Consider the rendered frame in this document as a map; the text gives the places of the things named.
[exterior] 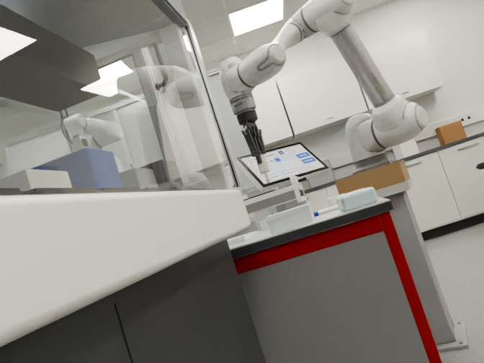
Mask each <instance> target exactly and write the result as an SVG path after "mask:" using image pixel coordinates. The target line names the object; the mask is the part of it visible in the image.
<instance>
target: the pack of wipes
mask: <svg viewBox="0 0 484 363"><path fill-rule="evenodd" d="M377 201H378V198H377V194H376V191H375V188H373V187H367V188H363V189H358V190H355V191H353V192H349V193H346V194H343V195H341V196H338V197H337V198H336V203H337V205H338V208H339V209H340V210H343V211H350V210H354V209H357V208H359V207H364V206H366V205H370V204H372V203H375V202H377Z"/></svg>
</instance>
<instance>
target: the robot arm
mask: <svg viewBox="0 0 484 363"><path fill-rule="evenodd" d="M353 3H354V0H309V1H308V2H307V3H306V4H305V5H304V6H302V7H301V8H300V9H299V10H298V11H297V12H296V13H295V14H294V15H293V16H292V18H290V19H289V20H288V21H287V22H286V23H285V25H284V26H283V27H282V28H281V30H280V31H279V33H278V35H277V36H276V37H275V39H274V40H273V41H272V43H270V44H266V45H262V46H260V47H258V48H257V49H255V50H254V51H253V52H251V53H250V54H249V56H247V57H246V58H245V59H244V60H243V61H241V60H240V59H239V58H237V57H229V58H226V59H225V60H224V61H223V62H222V63H221V64H220V80H221V83H222V85H223V89H224V92H225V95H226V96H227V98H228V99H229V101H230V105H231V107H232V110H233V114H234V115H235V116H237V119H238V124H239V125H243V130H242V131H241V132H242V134H243V136H244V138H245V139H246V142H247V145H248V147H249V150H250V152H251V155H252V156H253V157H255V158H256V162H257V165H258V167H259V171H260V174H263V173H266V172H269V171H270V170H269V166H268V163H267V161H266V157H265V154H266V149H265V146H264V141H263V138H262V134H261V129H259V130H258V127H257V125H256V123H255V121H257V120H258V117H257V114H256V110H255V109H256V104H255V101H254V97H253V95H252V92H251V91H253V90H254V88H255V87H256V86H258V85H259V84H262V83H264V82H265V81H268V80H269V79H270V78H272V77H273V76H275V75H276V74H277V73H279V72H280V71H281V70H282V68H283V66H284V64H285V62H286V54H285V51H286V49H288V48H291V47H292V46H294V45H296V44H298V43H299V42H302V41H303V40H304V39H305V38H308V37H310V36H311V35H314V34H315V33H317V32H319V31H321V32H322V33H323V34H324V35H325V36H327V37H331V39H332V40H333V42H334V44H335V46H336V47H337V48H338V50H339V52H340V54H341V55H342V57H343V58H344V60H345V61H346V63H347V65H348V66H349V68H350V69H351V71H352V73H353V74H354V76H355V77H356V79H357V81H358V82H359V84H360V86H361V87H362V88H363V90H364V92H365V94H366V95H367V97H368V98H369V100H370V101H371V103H372V105H373V109H372V115H371V114H368V113H361V114H358V115H355V116H353V117H351V118H350V119H349V120H348V122H347V124H346V140H347V143H348V147H349V150H350V153H351V156H352V158H353V159H354V163H355V166H356V171H354V172H353V173H352V175H356V174H360V173H362V172H365V171H369V170H372V169H376V168H378V167H381V166H384V165H387V164H390V163H394V161H390V160H388V157H387V155H386V153H385V149H386V148H389V147H392V146H395V145H399V144H401V143H404V142H407V141H409V140H411V139H413V138H415V137H416V136H417V135H419V134H420V133H421V131H422V130H423V129H424V128H425V127H426V126H427V123H428V117H427V114H426V111H425V109H424V108H423V107H422V106H421V105H419V104H416V103H415V102H411V103H410V102H408V101H407V100H406V99H404V98H403V97H402V96H401V95H398V94H393V92H392V91H391V89H390V87H389V86H388V84H387V82H386V80H385V79H384V78H383V76H382V74H381V73H380V71H379V69H378V67H377V66H376V64H375V62H374V61H373V59H372V58H371V56H370V54H369V52H368V51H367V49H366V48H365V46H364V44H363V42H362V41H361V39H360V38H359V36H358V34H357V32H356V31H355V29H354V28H353V26H352V25H351V12H350V11H351V9H352V7H353Z"/></svg>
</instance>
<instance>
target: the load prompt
mask: <svg viewBox="0 0 484 363"><path fill-rule="evenodd" d="M288 153H290V152H289V151H288V150H287V149H282V150H279V151H274V152H271V153H266V154H265V157H266V159H268V158H273V157H276V156H281V155H284V154H288ZM248 159H249V160H250V161H251V162H252V163H253V162H256V158H255V157H250V158H248Z"/></svg>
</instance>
